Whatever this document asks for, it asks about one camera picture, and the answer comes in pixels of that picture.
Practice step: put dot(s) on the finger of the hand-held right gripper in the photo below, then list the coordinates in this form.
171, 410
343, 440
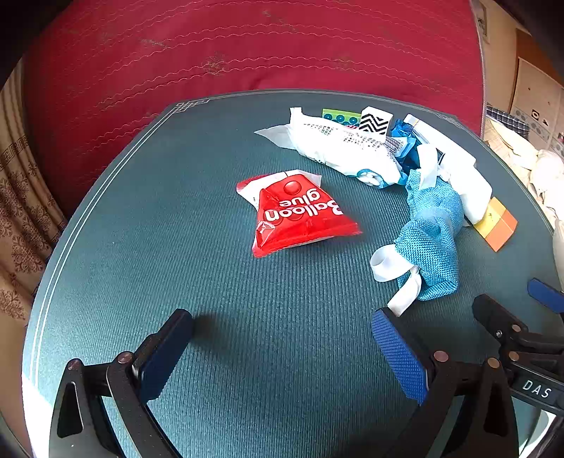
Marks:
493, 315
546, 294

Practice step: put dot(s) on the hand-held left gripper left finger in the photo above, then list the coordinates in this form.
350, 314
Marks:
165, 352

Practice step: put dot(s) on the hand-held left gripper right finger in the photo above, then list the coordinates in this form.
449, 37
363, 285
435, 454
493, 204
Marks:
398, 356

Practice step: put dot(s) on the yellow orange toy block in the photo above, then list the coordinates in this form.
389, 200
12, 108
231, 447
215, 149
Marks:
498, 227

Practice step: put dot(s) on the long white box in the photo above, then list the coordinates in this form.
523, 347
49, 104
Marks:
467, 176

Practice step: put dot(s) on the red glue packet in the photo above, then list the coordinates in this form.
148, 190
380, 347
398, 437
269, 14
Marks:
299, 220

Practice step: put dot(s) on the blue crinkled packet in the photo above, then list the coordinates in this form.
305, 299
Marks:
401, 130

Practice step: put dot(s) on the white plastic packet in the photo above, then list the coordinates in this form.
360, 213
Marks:
335, 141

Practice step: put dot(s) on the black white zigzag box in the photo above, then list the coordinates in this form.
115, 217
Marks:
374, 121

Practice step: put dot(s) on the teal table mat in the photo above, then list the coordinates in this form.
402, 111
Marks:
264, 330

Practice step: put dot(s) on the white puffer jacket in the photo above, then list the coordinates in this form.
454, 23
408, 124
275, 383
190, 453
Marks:
550, 171

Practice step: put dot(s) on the floral checked quilt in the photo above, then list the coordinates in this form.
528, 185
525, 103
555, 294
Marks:
498, 136

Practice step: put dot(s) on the dark plaid cloth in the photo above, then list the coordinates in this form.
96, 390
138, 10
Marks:
506, 118

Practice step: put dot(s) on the beige patterned curtain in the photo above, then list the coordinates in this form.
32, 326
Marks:
22, 198

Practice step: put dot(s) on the red mattress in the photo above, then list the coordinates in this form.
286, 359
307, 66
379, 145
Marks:
220, 44

